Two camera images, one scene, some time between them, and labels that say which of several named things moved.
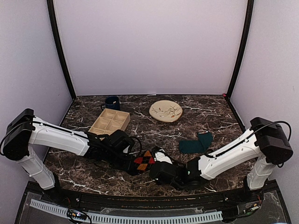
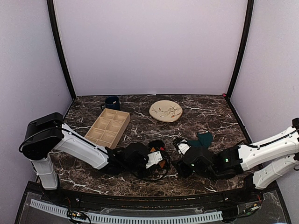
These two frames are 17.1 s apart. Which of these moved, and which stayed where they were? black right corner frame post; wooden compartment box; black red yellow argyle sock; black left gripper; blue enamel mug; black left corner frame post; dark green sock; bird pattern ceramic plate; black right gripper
Moved: black left gripper; black right gripper; black red yellow argyle sock
Stayed: black right corner frame post; wooden compartment box; blue enamel mug; black left corner frame post; bird pattern ceramic plate; dark green sock
